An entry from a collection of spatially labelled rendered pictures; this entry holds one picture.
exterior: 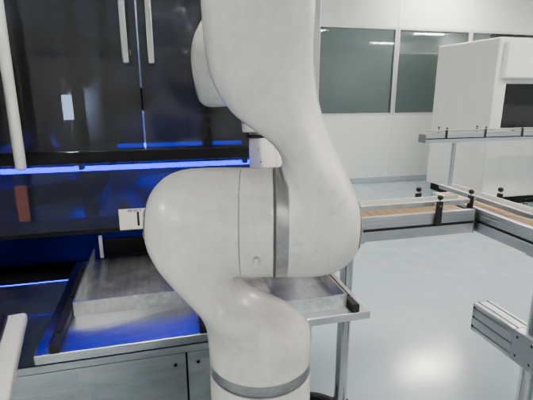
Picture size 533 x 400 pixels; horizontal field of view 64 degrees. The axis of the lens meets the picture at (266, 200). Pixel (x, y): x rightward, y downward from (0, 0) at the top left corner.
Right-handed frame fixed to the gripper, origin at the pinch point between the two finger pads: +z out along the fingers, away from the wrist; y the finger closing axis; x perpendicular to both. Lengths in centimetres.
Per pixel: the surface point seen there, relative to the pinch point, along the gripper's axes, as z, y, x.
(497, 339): 72, -44, 94
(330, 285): 24.5, -18.6, 18.0
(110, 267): 20, -49, -36
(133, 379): 57, -50, -35
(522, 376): 80, -34, 95
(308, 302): 23.4, -9.9, 8.9
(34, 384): 52, -51, -62
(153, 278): 21.7, -37.3, -24.3
